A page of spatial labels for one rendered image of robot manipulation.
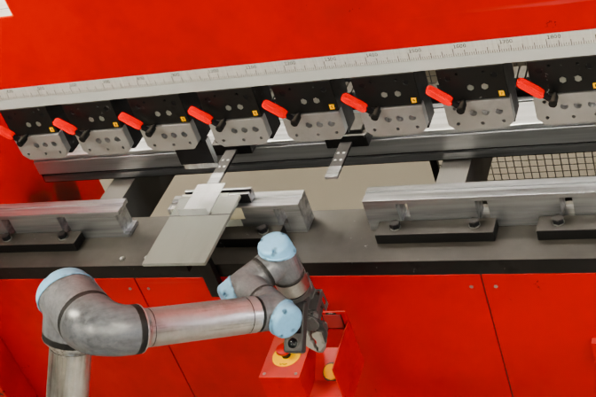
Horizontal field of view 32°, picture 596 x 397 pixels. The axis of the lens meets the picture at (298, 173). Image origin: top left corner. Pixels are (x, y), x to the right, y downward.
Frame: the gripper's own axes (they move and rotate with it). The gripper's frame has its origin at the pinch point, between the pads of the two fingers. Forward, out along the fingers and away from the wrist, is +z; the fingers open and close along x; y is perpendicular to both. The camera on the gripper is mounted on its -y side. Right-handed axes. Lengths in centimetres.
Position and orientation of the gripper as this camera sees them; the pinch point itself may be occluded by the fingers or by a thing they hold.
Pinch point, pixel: (318, 351)
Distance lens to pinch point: 252.3
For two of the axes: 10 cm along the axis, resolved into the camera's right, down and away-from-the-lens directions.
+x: -9.2, 0.7, 3.8
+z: 3.1, 7.3, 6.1
